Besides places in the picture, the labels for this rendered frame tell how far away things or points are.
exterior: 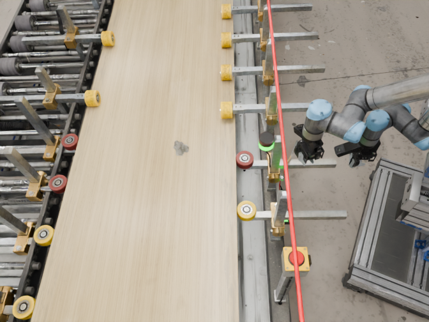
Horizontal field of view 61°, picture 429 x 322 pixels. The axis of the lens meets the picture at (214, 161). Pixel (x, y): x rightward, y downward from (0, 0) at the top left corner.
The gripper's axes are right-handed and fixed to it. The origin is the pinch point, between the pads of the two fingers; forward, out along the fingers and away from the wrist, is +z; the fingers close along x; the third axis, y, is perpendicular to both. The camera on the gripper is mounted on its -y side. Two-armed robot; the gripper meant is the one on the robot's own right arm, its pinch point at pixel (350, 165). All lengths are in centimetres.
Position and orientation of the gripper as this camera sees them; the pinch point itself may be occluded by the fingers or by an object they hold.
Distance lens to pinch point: 176.7
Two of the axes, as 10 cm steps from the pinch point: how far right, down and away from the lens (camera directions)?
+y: 10.0, -0.2, -0.6
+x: 0.1, -8.5, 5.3
